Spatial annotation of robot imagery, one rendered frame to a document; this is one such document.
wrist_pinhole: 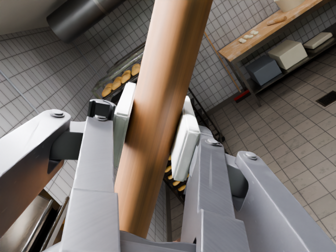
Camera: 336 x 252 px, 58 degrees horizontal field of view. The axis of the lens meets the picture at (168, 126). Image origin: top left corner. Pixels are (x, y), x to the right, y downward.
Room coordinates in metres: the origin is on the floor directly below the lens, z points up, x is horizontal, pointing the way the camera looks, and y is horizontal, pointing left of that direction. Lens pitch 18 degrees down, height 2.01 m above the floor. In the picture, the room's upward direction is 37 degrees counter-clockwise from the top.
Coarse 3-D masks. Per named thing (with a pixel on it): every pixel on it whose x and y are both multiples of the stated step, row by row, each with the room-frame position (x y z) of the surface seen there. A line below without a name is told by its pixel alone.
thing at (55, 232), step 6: (66, 204) 1.75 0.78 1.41; (66, 210) 1.71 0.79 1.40; (54, 216) 1.75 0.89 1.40; (60, 216) 1.64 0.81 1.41; (48, 222) 1.75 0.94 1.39; (60, 222) 1.60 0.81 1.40; (48, 228) 1.64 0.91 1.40; (42, 234) 1.64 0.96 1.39; (54, 234) 1.50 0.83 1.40; (42, 240) 1.55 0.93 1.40; (36, 246) 1.55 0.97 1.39; (48, 246) 1.42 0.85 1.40
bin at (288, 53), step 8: (288, 40) 4.45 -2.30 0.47; (280, 48) 4.38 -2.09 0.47; (288, 48) 4.17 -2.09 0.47; (296, 48) 4.09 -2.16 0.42; (272, 56) 4.45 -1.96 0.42; (280, 56) 4.13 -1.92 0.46; (288, 56) 4.12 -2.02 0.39; (296, 56) 4.10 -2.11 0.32; (304, 56) 4.08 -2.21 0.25; (280, 64) 4.27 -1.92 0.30; (288, 64) 4.13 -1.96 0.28
